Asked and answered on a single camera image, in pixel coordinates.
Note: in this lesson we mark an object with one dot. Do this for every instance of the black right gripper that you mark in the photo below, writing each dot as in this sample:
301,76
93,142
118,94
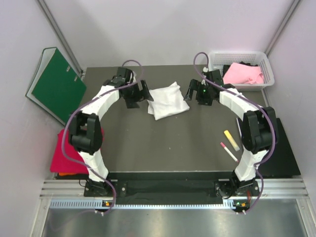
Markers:
195,85

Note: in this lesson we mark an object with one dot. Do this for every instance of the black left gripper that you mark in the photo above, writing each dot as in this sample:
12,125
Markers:
131,103

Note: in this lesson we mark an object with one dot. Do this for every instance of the white t shirt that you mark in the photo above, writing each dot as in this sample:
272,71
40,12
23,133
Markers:
167,101

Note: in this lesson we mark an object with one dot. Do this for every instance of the red t shirt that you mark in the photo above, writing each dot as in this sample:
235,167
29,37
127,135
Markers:
61,164

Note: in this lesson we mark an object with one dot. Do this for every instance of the orange cloth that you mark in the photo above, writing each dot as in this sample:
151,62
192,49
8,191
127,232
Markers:
66,174

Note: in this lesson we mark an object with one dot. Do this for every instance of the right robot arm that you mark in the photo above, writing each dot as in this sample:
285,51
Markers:
259,132

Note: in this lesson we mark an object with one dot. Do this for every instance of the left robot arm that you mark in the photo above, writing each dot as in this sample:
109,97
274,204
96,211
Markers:
84,128

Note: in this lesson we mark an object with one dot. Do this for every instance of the white plastic laundry basket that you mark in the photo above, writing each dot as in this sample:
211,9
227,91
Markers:
219,58

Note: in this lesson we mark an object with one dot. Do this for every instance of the black t shirt in basket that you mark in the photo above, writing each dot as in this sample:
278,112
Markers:
226,67

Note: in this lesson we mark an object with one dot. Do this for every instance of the pink t shirt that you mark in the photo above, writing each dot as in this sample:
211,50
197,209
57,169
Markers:
242,74

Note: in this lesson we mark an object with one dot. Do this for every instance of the yellow marker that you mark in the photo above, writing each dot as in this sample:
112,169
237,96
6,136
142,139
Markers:
231,140

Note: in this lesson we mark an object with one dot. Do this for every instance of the pink white pen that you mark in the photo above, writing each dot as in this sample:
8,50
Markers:
229,152

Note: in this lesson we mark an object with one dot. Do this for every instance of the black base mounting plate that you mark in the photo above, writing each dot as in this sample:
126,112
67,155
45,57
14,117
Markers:
216,197

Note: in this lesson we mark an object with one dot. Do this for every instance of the black flat box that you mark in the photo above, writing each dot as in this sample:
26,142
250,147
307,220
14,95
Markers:
282,163

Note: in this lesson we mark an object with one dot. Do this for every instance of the green ring binder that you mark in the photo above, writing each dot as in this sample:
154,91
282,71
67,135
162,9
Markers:
56,87

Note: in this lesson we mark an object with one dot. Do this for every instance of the aluminium frame rail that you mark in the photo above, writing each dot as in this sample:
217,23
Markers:
270,188

